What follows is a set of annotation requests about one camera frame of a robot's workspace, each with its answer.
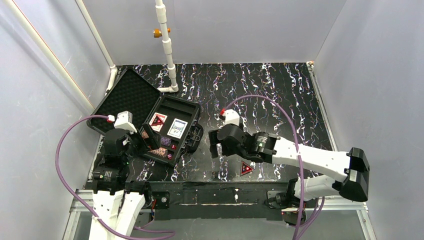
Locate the red triangular button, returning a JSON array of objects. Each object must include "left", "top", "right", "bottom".
[
  {"left": 240, "top": 161, "right": 255, "bottom": 176},
  {"left": 149, "top": 114, "right": 167, "bottom": 126}
]

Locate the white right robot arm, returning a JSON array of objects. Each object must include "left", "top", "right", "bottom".
[{"left": 208, "top": 124, "right": 371, "bottom": 202}]

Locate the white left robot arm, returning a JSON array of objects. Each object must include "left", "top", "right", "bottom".
[{"left": 89, "top": 123, "right": 161, "bottom": 240}]

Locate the black poker set case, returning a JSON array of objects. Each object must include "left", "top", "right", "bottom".
[{"left": 93, "top": 69, "right": 204, "bottom": 166}]

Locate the red playing card deck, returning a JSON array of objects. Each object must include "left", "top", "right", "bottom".
[{"left": 149, "top": 112, "right": 168, "bottom": 132}]

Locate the orange blue chip row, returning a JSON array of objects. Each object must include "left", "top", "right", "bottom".
[{"left": 141, "top": 131, "right": 168, "bottom": 158}]

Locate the blue playing card deck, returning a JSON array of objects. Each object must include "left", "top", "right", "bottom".
[{"left": 167, "top": 118, "right": 188, "bottom": 139}]

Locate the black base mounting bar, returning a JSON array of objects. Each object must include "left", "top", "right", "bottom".
[{"left": 124, "top": 181, "right": 300, "bottom": 221}]

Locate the white corner pipe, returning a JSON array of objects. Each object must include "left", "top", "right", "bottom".
[{"left": 75, "top": 0, "right": 118, "bottom": 96}]

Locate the orange valve knob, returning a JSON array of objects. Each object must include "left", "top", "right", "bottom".
[{"left": 152, "top": 28, "right": 163, "bottom": 38}]

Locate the white PVC pipe stand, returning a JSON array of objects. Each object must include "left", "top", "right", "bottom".
[{"left": 155, "top": 0, "right": 179, "bottom": 93}]

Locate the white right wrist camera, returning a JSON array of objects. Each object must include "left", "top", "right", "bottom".
[{"left": 219, "top": 108, "right": 240, "bottom": 126}]

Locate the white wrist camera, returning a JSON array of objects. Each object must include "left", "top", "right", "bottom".
[
  {"left": 107, "top": 111, "right": 137, "bottom": 134},
  {"left": 219, "top": 108, "right": 240, "bottom": 126}
]

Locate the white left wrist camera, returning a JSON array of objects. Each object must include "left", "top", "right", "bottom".
[{"left": 107, "top": 111, "right": 137, "bottom": 134}]

